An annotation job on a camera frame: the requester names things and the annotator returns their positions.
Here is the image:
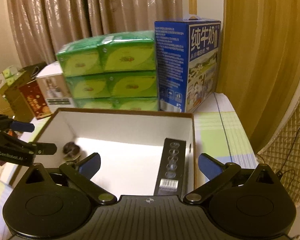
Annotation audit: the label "dark velvet scrunchie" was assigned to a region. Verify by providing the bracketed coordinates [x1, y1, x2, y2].
[62, 141, 81, 161]

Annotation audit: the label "tall black product box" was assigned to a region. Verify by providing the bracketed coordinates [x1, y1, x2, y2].
[154, 138, 186, 197]

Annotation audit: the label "brown cardboard boxes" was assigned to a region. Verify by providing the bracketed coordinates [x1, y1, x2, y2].
[0, 62, 47, 122]

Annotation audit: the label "plaid tablecloth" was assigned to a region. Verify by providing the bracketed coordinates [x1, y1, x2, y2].
[0, 92, 260, 198]

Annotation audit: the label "dark red gift envelope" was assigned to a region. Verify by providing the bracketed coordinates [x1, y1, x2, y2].
[19, 80, 52, 120]

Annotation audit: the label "brown cardboard storage box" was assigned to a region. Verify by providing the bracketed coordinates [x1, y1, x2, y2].
[35, 108, 196, 197]

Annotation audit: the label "white product box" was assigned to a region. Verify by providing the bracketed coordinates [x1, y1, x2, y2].
[36, 61, 75, 113]

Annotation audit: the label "quilted olive chair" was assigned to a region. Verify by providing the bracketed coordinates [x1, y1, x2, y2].
[256, 98, 300, 207]

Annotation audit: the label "green tissue pack stack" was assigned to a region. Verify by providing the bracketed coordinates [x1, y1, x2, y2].
[56, 30, 159, 111]

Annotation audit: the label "beige curtain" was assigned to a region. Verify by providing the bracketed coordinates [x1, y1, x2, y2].
[7, 0, 182, 67]

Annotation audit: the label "blue milk carton box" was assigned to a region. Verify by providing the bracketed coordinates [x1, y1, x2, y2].
[154, 18, 222, 113]

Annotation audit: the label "golden yellow curtain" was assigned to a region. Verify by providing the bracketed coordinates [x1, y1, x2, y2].
[216, 0, 300, 152]

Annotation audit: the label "black power cable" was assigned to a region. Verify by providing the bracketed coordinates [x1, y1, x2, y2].
[276, 114, 300, 181]

